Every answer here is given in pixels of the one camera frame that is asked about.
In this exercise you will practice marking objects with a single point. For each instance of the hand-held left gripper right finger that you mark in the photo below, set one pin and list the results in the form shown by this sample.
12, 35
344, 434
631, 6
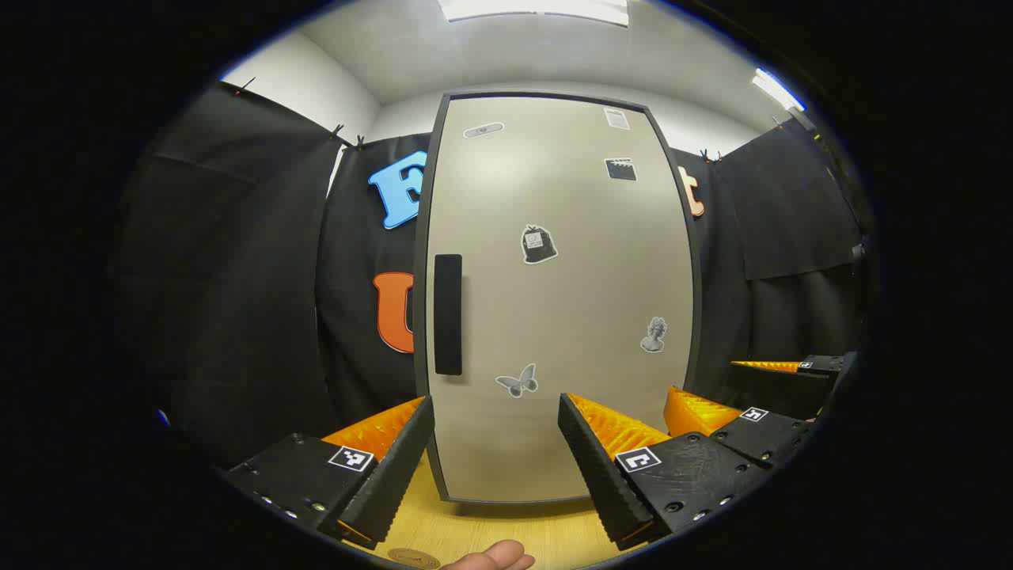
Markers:
597, 475

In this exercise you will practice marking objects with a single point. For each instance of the small ceiling light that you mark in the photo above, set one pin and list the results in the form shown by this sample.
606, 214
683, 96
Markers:
777, 89

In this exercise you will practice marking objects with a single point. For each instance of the round brown coaster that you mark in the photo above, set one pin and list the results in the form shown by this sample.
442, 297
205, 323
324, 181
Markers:
413, 560

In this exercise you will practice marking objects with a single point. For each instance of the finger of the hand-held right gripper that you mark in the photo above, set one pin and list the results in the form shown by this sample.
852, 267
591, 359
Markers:
779, 388
760, 439

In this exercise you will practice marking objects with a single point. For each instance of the grey cabinet door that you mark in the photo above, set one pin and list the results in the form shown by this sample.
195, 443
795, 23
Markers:
554, 317

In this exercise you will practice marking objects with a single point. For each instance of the black backdrop cloth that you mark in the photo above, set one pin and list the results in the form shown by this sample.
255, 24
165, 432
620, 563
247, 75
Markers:
237, 277

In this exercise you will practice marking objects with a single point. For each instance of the large ceiling light panel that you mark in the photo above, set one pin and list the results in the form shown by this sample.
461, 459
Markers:
538, 9

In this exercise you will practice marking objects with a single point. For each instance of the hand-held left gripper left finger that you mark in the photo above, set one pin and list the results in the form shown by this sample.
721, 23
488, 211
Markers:
396, 475

